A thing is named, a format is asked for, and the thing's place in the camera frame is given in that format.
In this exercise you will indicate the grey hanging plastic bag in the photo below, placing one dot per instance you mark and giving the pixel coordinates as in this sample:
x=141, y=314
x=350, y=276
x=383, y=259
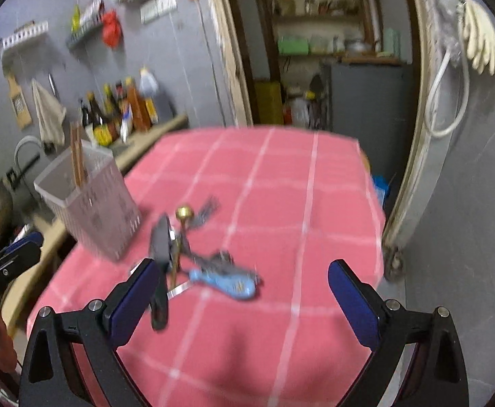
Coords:
x=446, y=25

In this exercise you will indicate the yellow green snack packet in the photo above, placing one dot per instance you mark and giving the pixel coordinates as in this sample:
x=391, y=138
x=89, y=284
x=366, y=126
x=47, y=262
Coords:
x=76, y=19

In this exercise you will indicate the orange sauce pouch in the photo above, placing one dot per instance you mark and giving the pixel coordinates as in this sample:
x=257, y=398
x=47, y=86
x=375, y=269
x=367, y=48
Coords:
x=137, y=101

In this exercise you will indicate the wooden chopstick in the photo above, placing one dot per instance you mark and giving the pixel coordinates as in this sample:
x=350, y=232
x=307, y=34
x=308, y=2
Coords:
x=82, y=157
x=74, y=152

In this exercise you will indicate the perforated metal utensil holder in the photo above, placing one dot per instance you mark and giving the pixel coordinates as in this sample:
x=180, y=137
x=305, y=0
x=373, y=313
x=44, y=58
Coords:
x=103, y=220

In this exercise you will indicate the steel cooking pot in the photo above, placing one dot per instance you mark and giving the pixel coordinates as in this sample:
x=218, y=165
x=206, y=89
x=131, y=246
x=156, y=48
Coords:
x=358, y=45

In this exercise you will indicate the blue plastic bag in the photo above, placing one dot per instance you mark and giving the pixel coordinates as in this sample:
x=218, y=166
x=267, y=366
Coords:
x=380, y=188

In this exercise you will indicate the grey metal utensil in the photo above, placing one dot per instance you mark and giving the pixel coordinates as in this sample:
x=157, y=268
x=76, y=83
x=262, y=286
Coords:
x=213, y=259

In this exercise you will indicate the cream rubber gloves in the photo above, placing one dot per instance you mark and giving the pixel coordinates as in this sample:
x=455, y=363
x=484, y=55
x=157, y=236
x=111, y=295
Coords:
x=482, y=38

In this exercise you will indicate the beige hanging towel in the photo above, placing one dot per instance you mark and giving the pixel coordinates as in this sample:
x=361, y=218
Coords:
x=50, y=114

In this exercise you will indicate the row of condiment bottles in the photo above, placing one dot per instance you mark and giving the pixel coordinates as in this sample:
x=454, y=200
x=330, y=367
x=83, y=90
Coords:
x=103, y=114

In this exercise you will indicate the steel fork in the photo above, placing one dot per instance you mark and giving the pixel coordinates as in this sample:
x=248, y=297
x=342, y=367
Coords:
x=205, y=212

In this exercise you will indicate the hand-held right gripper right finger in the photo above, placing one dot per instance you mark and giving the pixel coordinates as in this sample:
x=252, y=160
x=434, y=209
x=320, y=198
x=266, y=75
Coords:
x=352, y=305

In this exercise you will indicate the steel faucet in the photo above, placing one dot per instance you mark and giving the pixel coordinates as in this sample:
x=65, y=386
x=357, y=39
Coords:
x=23, y=148

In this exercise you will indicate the white wall socket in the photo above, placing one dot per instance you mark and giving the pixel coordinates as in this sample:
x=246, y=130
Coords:
x=166, y=1

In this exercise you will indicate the wooden door frame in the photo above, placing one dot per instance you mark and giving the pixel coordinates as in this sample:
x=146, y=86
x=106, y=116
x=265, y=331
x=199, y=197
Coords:
x=239, y=51

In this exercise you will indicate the grey wall shelf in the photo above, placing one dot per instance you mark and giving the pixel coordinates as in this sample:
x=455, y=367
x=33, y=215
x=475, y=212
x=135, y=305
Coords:
x=84, y=36

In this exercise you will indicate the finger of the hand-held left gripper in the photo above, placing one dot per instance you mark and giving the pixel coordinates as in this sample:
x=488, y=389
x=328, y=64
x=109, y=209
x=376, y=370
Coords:
x=12, y=260
x=27, y=239

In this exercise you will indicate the white wall switch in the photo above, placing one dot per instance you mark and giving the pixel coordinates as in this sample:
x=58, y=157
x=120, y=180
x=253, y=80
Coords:
x=149, y=12

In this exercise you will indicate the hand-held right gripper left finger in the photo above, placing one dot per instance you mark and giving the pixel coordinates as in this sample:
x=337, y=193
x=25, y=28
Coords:
x=133, y=301

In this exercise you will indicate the brass spoon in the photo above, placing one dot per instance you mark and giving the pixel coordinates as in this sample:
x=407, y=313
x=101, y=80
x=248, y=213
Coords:
x=183, y=213

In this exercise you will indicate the blue white seasoning bag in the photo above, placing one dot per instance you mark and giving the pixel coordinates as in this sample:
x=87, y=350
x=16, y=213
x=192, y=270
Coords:
x=126, y=125

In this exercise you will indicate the red plastic bag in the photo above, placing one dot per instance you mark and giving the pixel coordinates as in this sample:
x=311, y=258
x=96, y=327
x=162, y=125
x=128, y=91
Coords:
x=111, y=29

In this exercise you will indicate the white wall basket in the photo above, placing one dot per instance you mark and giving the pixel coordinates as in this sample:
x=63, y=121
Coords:
x=24, y=36

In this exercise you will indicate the green storage box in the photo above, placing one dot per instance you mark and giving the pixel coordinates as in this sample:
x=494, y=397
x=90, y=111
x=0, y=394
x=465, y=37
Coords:
x=293, y=45

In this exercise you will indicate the red white snack packet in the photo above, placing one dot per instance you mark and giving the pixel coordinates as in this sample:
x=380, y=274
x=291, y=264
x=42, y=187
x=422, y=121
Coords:
x=91, y=10

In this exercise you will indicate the wooden cutting board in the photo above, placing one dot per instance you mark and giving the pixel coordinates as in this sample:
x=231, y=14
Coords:
x=372, y=59

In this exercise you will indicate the pink checked tablecloth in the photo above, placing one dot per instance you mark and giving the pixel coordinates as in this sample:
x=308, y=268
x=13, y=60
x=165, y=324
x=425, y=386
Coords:
x=272, y=220

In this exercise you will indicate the wooden pantry shelves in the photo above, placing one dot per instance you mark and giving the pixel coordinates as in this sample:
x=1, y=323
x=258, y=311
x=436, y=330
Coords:
x=315, y=17

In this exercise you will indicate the yellow container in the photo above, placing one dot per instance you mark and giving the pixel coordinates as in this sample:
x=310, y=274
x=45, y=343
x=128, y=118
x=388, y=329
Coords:
x=268, y=104

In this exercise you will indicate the hanging metal utensil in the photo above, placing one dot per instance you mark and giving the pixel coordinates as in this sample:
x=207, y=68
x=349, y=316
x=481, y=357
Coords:
x=52, y=84

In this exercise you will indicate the grey refrigerator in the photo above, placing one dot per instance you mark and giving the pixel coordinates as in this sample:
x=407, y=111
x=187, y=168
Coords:
x=366, y=110

